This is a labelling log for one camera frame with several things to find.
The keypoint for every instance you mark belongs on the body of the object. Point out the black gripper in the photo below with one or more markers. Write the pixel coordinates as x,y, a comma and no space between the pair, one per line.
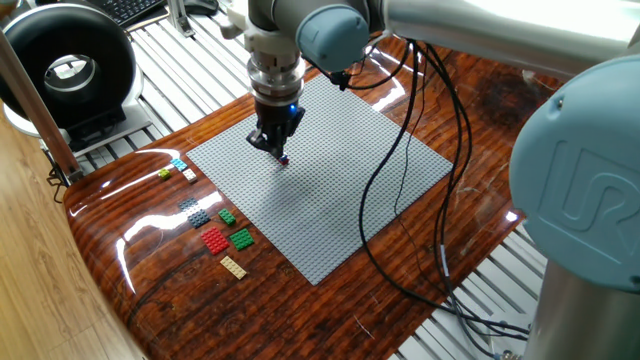
275,122

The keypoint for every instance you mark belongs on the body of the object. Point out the red long Lego brick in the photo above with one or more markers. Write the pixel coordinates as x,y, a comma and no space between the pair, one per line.
284,162

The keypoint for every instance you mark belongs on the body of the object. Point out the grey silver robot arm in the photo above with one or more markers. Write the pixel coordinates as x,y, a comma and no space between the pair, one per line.
580,170

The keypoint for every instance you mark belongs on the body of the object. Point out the grey Lego baseplate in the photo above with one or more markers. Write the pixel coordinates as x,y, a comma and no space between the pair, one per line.
320,200

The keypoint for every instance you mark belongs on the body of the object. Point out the white small Lego brick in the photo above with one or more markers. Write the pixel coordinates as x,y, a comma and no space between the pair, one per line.
189,175

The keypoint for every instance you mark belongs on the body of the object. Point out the light blue small Lego brick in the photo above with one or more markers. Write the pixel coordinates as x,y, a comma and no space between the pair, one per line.
178,164

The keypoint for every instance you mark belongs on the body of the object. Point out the green square Lego plate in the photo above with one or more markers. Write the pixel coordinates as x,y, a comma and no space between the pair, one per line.
242,239

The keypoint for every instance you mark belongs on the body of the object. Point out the dark grey Lego plate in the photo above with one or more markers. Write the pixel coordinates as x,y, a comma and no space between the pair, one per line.
194,212

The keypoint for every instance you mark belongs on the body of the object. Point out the lime green small Lego brick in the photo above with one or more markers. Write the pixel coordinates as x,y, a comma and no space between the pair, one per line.
164,173

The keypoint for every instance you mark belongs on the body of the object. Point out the red Lego plate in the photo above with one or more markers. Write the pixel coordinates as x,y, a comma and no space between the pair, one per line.
215,240

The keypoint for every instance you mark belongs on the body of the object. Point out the tan Lego plate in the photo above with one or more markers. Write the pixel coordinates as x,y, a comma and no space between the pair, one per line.
233,267

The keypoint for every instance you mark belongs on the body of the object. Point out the black computer mouse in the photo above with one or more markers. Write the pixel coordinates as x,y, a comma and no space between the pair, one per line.
200,7

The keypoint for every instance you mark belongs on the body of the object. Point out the glossy wood-grain table mat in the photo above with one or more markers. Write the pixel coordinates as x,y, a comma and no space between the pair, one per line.
300,320

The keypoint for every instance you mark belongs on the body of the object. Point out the black keyboard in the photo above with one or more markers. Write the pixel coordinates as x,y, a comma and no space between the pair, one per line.
130,10

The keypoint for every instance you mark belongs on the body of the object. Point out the brown wooden pole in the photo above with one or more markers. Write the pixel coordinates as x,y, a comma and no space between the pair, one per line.
35,110

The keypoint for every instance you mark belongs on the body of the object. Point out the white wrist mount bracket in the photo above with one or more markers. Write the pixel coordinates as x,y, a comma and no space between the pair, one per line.
265,37

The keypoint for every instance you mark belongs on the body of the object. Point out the aluminium bracket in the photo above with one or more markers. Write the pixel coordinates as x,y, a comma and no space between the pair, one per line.
180,20

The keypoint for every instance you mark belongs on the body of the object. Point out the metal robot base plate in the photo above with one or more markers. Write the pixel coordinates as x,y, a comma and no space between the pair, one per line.
505,347

